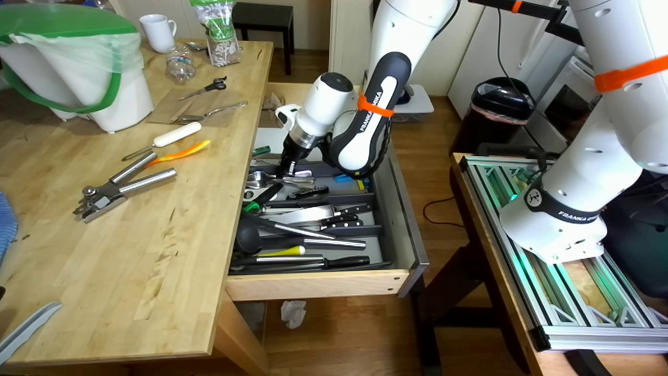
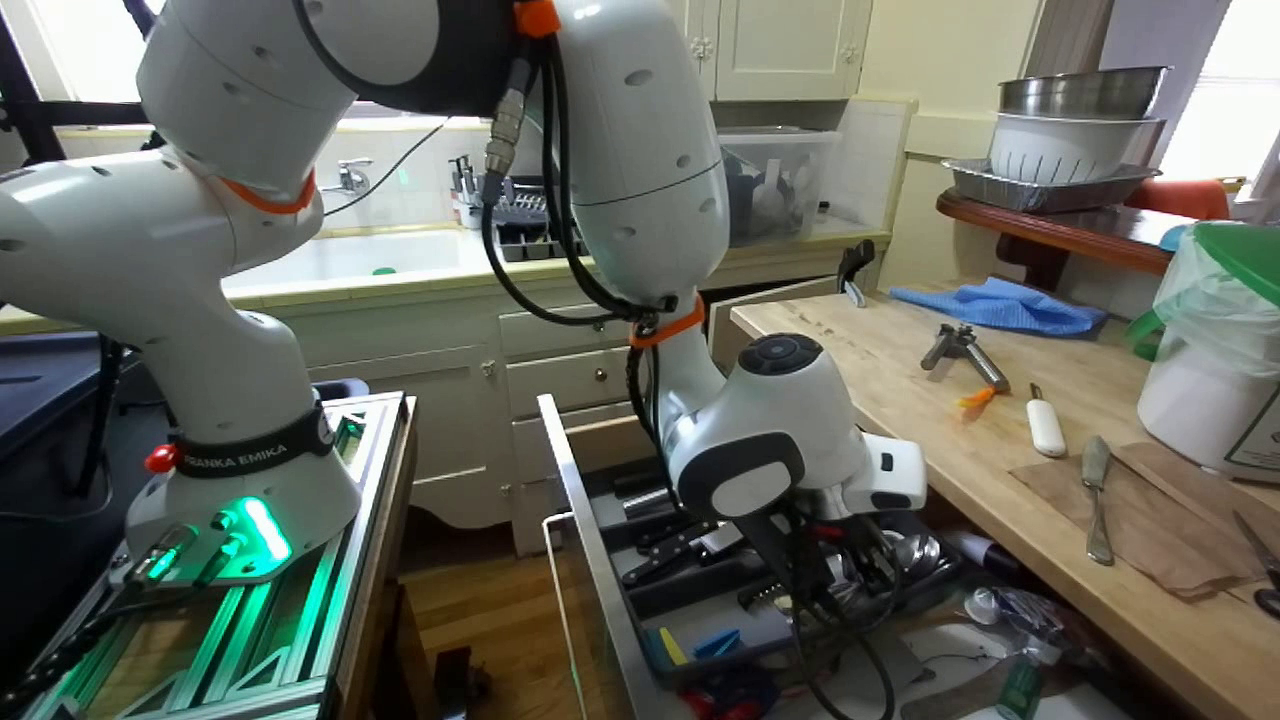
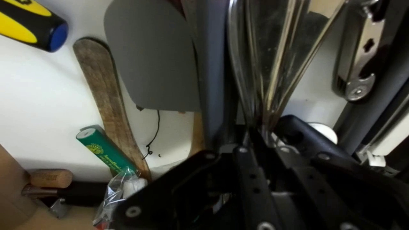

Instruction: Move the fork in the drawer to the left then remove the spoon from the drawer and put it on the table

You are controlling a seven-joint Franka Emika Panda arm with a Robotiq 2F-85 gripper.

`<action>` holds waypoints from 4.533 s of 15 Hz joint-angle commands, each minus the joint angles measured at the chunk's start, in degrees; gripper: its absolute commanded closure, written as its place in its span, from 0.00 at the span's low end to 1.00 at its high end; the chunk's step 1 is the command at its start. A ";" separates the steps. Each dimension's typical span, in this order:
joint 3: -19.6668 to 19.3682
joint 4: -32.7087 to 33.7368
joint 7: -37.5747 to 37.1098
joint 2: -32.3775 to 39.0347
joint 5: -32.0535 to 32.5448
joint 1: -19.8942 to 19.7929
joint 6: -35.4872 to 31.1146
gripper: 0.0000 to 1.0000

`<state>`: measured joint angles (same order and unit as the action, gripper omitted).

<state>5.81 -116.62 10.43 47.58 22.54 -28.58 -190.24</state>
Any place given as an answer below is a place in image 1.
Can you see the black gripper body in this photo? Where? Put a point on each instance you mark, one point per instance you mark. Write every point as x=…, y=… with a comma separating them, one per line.
x=292, y=155

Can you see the silver spoon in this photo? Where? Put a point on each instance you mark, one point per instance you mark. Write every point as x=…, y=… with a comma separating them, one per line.
x=297, y=185

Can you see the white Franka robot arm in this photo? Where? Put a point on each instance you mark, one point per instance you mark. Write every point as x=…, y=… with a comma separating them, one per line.
x=592, y=174

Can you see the wooden drawer with grey front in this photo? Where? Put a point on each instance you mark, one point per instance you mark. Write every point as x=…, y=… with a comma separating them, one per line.
x=314, y=285

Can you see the wide blade kitchen knife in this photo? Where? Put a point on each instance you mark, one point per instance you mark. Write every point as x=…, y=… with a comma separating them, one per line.
x=306, y=213

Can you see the small clear plastic box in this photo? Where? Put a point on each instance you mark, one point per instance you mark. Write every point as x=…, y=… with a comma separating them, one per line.
x=272, y=114

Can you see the small blue utensil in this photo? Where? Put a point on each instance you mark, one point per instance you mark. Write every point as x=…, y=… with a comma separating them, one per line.
x=345, y=180

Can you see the black ladle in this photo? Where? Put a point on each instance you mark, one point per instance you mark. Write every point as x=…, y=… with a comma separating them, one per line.
x=246, y=241

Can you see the small yellow utensil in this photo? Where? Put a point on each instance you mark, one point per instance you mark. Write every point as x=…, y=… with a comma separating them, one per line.
x=360, y=185

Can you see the grey cutlery organizer tray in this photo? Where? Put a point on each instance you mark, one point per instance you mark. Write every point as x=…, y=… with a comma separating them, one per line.
x=375, y=233

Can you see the white crumpled plastic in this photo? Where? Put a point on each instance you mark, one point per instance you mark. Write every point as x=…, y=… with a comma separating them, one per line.
x=292, y=313

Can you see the clear bag with green print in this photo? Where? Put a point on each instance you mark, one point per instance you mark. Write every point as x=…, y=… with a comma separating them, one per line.
x=221, y=43

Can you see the white flat platform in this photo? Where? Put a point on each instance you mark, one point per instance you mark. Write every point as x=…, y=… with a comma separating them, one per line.
x=418, y=105

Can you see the small clear glass jar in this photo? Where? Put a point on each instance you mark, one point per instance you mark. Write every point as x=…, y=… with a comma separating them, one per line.
x=180, y=66

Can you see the black stool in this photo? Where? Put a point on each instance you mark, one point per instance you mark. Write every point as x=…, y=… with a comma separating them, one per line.
x=264, y=12

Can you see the white mug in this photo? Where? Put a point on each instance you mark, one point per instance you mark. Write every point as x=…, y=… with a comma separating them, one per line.
x=159, y=31

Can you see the black trash bin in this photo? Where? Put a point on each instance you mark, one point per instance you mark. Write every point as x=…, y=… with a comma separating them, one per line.
x=497, y=105

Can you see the white bucket with green bag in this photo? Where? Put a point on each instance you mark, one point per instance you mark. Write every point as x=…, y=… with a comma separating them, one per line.
x=69, y=69

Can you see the blue cloth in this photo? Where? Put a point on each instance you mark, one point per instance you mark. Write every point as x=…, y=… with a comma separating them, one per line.
x=4, y=226

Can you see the white stove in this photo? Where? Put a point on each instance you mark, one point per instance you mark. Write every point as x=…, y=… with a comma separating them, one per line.
x=556, y=69

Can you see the black clamp bar orange grips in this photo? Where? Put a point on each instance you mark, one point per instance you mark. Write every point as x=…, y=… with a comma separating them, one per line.
x=534, y=11

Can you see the grey flat tool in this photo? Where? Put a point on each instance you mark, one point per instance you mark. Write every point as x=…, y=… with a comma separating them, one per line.
x=28, y=328

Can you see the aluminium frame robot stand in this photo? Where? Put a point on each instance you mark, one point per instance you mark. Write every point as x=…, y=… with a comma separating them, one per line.
x=576, y=306

